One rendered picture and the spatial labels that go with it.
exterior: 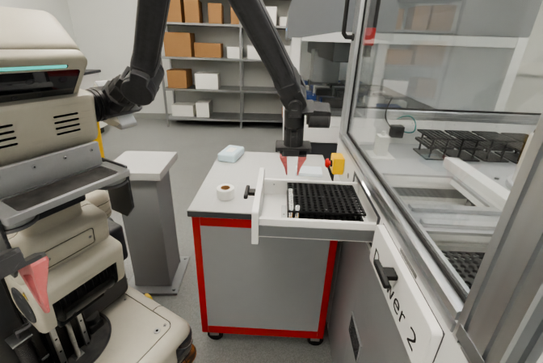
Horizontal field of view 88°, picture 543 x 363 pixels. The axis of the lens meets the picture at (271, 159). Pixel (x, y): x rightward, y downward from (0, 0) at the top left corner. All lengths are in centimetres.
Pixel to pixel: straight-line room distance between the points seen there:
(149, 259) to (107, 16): 445
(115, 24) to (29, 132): 484
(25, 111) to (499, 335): 86
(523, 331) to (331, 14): 141
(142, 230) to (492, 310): 149
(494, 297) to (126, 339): 121
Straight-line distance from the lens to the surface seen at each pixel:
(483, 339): 51
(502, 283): 46
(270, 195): 101
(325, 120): 78
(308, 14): 158
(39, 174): 78
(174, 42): 476
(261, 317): 144
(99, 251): 93
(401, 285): 66
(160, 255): 174
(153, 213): 158
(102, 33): 565
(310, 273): 125
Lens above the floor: 134
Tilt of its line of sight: 23 degrees down
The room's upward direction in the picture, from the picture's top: 2 degrees clockwise
